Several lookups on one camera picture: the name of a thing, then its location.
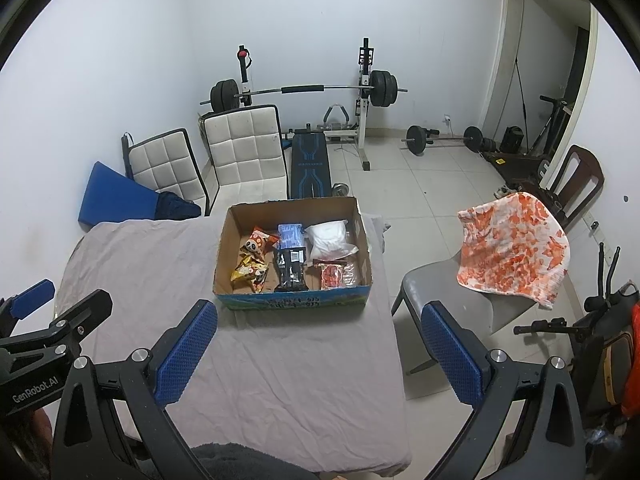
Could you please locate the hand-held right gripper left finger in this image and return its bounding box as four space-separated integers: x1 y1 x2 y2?
51 299 219 480

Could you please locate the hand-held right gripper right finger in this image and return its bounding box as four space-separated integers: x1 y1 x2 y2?
421 301 587 480

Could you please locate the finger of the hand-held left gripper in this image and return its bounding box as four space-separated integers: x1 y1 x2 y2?
0 279 56 333
0 289 114 361

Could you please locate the yellow snack packet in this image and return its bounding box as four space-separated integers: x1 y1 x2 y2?
230 252 271 293

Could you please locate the cardboard box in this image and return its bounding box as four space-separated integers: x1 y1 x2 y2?
213 196 374 313

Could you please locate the orange panda snack packet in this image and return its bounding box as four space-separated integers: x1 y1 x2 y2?
239 227 280 263

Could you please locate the black packet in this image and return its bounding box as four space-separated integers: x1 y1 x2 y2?
272 246 308 293

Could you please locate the red packet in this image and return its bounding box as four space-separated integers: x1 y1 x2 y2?
317 260 363 291

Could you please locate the blue white packet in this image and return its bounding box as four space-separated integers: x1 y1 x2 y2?
276 222 306 251

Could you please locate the white soft packet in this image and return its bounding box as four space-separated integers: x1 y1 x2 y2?
303 220 360 266

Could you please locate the grey plastic chair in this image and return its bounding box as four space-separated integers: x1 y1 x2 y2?
391 250 546 376

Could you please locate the blue foam mat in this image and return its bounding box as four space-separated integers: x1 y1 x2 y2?
77 161 166 226

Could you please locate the orange floral towel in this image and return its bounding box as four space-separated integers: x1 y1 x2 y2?
457 192 572 310

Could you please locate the dark blue cloth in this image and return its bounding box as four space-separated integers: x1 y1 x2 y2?
155 192 201 220

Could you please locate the black exercise bike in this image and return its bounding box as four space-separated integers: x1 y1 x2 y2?
514 242 640 411

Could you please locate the white padded chair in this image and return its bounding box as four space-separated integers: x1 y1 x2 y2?
200 105 291 213
127 128 211 217

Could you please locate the short barbell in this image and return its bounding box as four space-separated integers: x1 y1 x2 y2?
400 125 485 156

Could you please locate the blue black weight bench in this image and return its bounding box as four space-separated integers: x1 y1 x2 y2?
287 129 333 200

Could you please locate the black speaker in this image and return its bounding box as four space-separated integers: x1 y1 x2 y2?
500 126 525 153

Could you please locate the brown wooden chair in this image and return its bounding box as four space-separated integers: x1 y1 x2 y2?
537 145 605 233

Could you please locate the black scooter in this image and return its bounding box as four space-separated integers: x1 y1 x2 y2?
530 95 576 156

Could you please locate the white bench press rack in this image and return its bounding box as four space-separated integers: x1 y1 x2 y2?
236 37 376 171

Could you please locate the black long bar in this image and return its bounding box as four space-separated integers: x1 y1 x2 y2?
515 57 531 151

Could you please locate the long barbell with black plates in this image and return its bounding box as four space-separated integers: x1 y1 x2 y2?
200 70 408 113

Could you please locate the grey handle attachment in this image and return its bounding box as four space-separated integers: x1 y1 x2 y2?
322 104 351 128

